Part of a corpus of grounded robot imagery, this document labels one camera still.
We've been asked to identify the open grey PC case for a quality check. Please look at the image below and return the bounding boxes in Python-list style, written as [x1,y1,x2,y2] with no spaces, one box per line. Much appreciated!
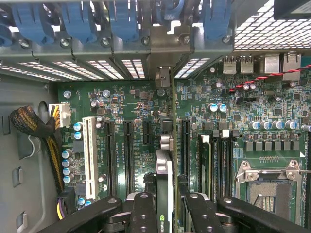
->
[0,0,311,233]

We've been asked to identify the black braided power cable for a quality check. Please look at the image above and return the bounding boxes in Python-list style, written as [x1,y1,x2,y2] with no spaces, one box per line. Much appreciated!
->
[9,105,66,195]

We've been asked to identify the short black expansion slot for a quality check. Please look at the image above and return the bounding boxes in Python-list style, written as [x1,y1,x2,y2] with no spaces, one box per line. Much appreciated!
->
[142,120,153,146]

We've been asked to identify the red black twisted wire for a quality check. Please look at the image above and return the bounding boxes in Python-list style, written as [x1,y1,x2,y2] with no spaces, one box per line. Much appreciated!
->
[228,67,311,95]

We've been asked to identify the black RAM slot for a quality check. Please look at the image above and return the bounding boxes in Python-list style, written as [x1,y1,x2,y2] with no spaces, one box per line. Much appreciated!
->
[212,130,221,202]
[220,129,231,202]
[230,130,241,195]
[303,131,311,229]

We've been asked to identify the long black expansion slot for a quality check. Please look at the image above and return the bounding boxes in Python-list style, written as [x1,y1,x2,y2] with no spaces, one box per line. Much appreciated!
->
[123,120,136,195]
[104,120,118,198]
[181,118,192,178]

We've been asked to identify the CPU socket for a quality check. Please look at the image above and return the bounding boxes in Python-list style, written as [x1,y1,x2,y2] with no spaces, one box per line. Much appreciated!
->
[234,159,304,229]

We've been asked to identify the black connector purple yellow wires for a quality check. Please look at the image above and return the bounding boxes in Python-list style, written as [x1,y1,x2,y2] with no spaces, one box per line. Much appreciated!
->
[56,186,76,221]

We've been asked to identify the silver square port block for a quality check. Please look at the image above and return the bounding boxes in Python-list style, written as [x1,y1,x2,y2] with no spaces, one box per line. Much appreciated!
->
[263,54,280,74]

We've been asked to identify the white expansion slot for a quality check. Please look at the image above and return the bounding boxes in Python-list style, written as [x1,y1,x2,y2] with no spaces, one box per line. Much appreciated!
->
[82,116,98,200]

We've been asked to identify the silver USB port block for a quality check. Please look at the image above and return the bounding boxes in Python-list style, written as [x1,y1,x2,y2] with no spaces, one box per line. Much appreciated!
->
[222,55,238,75]
[240,55,255,74]

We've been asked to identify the silver ethernet port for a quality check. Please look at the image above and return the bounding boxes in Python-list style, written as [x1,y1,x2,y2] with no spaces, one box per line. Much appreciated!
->
[283,53,302,83]

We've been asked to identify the black RAM stick with sticker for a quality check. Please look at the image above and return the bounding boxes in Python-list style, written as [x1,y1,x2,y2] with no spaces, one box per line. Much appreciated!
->
[198,134,212,202]

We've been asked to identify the green motherboard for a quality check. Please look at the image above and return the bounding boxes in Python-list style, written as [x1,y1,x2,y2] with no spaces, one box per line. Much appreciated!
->
[57,57,311,233]

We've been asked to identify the white power connector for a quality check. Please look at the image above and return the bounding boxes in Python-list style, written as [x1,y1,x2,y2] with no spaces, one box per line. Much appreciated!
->
[48,103,72,129]

